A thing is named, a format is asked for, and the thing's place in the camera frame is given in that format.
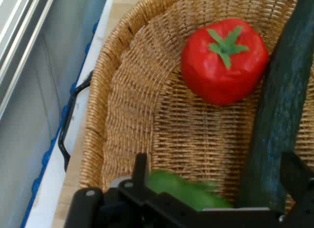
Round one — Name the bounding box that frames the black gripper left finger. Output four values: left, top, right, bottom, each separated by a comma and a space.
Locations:
117, 152, 205, 228

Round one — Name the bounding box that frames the dark green toy cucumber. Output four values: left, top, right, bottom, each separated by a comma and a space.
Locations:
236, 0, 314, 212

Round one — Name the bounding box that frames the aluminium wall rail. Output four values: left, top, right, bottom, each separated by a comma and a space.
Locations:
0, 0, 58, 121

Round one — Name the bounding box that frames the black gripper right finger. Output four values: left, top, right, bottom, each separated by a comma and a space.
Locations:
280, 151, 314, 214

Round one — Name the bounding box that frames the green toy bell pepper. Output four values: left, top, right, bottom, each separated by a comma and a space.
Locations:
147, 169, 234, 211

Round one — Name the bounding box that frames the red toy tomato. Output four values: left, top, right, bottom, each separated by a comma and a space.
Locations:
180, 18, 270, 106

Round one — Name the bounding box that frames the woven wicker basket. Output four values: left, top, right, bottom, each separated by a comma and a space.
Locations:
79, 0, 314, 214

